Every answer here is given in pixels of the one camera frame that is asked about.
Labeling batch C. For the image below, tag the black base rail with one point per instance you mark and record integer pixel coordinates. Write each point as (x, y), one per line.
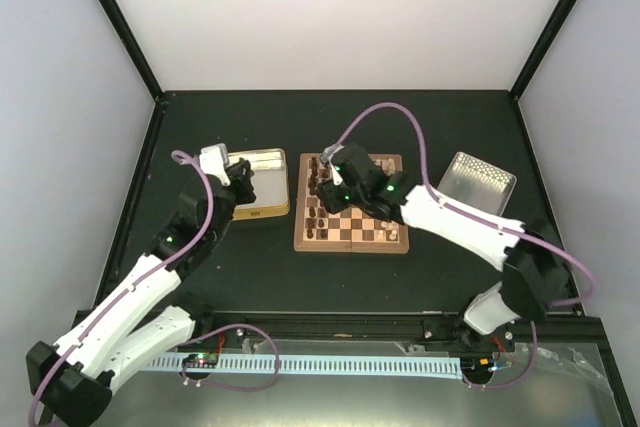
(434, 331)

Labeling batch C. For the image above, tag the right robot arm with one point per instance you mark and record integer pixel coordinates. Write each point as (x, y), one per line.
(532, 273)

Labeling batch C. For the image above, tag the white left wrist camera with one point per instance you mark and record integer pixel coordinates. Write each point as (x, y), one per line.
(214, 160)

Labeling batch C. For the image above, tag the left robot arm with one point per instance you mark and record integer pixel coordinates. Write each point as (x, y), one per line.
(77, 375)

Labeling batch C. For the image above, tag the wooden chess board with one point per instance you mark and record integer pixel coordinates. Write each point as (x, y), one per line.
(350, 231)

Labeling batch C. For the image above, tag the black frame post right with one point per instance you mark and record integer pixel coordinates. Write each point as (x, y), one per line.
(545, 40)

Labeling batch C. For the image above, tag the controller board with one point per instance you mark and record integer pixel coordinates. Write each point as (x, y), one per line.
(200, 360)
(483, 364)

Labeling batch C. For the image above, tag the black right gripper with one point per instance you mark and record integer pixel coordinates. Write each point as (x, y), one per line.
(331, 203)

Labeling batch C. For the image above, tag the white slotted cable duct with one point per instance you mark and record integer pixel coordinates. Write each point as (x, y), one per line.
(327, 365)

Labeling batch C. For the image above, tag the right controller board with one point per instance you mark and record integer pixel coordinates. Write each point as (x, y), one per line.
(483, 364)

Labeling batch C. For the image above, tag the left controller board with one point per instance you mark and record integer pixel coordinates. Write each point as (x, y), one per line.
(200, 360)

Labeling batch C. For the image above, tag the yellow metal tin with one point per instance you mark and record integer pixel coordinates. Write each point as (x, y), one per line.
(270, 182)

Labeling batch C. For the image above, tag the dark king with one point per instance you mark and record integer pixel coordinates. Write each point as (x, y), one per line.
(312, 184)

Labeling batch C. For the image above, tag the black frame post left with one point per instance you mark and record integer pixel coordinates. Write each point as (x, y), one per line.
(127, 38)

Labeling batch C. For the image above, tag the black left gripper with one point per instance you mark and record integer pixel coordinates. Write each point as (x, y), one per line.
(242, 180)

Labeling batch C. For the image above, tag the black frame post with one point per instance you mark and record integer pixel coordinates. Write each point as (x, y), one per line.
(545, 40)
(127, 38)

